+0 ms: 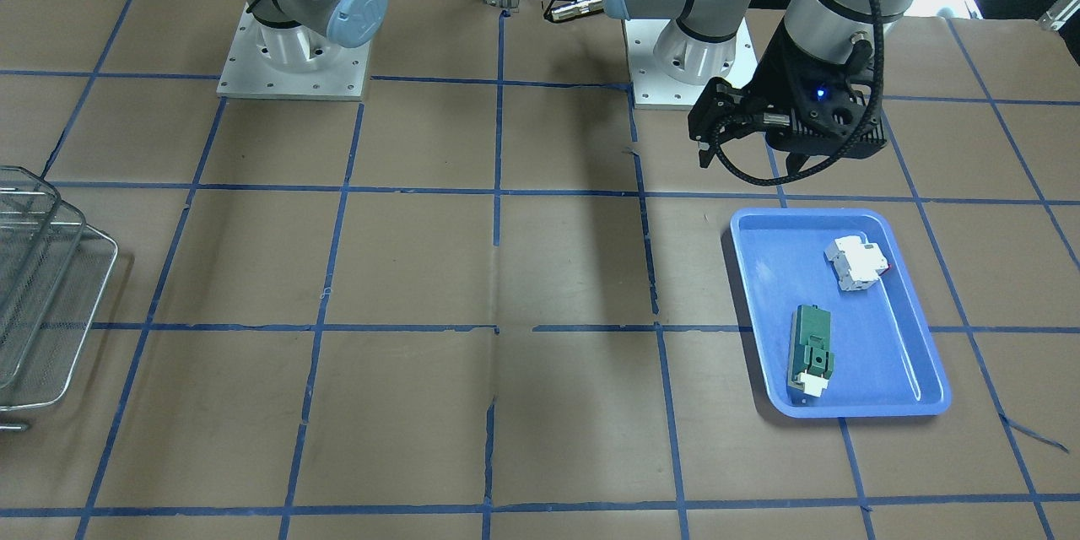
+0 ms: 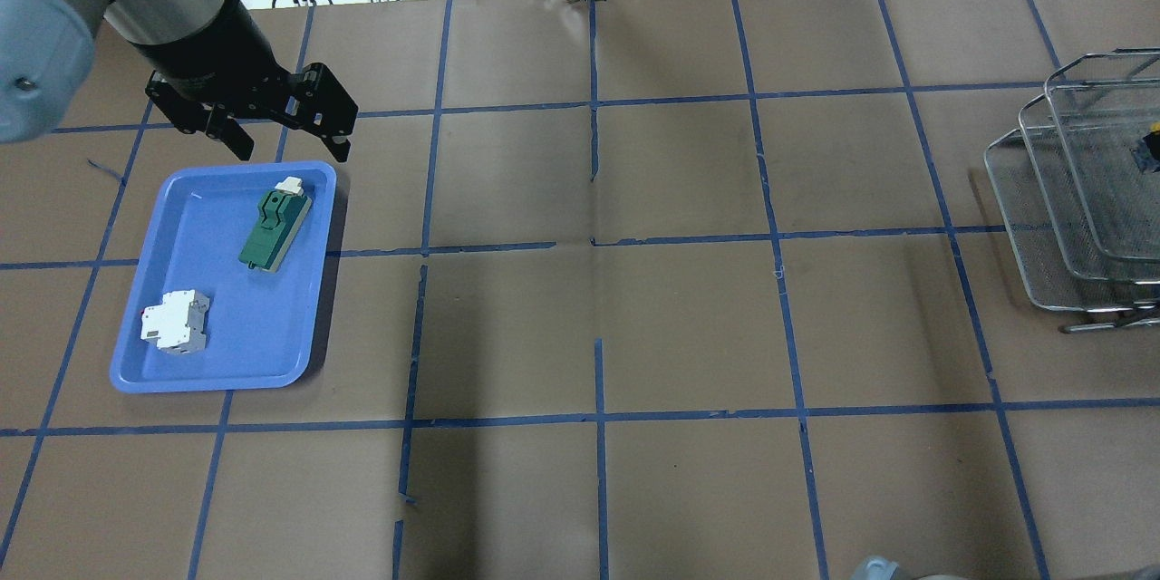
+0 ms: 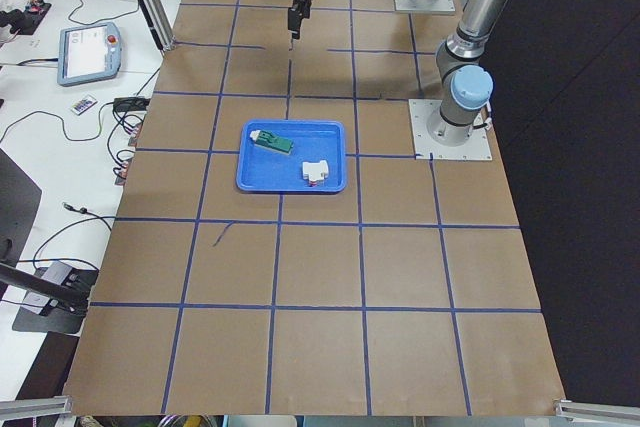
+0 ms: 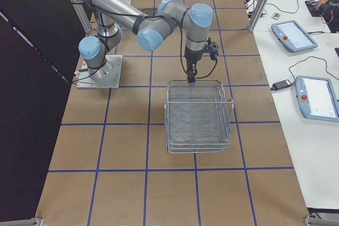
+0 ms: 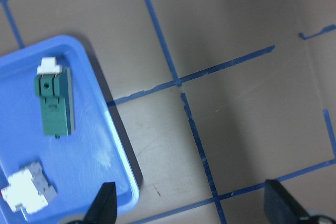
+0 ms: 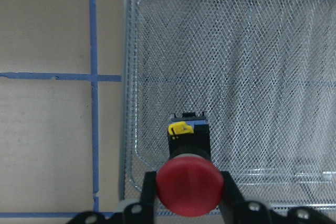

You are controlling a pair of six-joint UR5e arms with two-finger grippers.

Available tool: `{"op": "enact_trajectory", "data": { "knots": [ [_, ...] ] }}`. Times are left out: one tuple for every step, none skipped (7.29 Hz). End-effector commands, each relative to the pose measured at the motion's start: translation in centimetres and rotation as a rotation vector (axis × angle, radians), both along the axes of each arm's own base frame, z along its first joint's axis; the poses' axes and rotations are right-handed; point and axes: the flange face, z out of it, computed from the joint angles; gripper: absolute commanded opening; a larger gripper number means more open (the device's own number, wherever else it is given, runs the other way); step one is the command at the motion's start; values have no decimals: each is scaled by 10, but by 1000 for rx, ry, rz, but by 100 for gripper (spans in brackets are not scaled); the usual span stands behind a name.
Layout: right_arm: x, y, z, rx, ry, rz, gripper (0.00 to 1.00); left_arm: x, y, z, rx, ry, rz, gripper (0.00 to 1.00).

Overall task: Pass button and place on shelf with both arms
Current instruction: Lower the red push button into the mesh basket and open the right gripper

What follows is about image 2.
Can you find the white circuit breaker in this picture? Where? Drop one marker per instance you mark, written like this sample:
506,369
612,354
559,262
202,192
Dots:
178,324

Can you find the bottom wire mesh tray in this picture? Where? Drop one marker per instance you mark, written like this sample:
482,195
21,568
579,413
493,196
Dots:
1049,285

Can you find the wire mesh tray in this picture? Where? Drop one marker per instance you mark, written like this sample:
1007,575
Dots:
1049,285
1081,256
1102,103

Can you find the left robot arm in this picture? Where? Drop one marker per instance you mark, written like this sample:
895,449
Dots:
49,45

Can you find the green terminal block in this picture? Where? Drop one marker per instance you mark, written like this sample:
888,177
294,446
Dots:
281,212

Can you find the middle wire mesh tray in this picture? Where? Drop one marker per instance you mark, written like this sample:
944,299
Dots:
1081,256

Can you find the top wire mesh tray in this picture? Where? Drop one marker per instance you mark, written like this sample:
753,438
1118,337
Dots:
1102,103

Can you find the red emergency push button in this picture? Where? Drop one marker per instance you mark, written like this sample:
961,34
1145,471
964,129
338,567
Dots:
1146,150

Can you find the blue plastic tray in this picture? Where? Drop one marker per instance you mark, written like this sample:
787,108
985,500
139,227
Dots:
260,326

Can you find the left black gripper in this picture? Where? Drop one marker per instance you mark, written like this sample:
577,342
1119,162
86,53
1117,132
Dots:
210,56

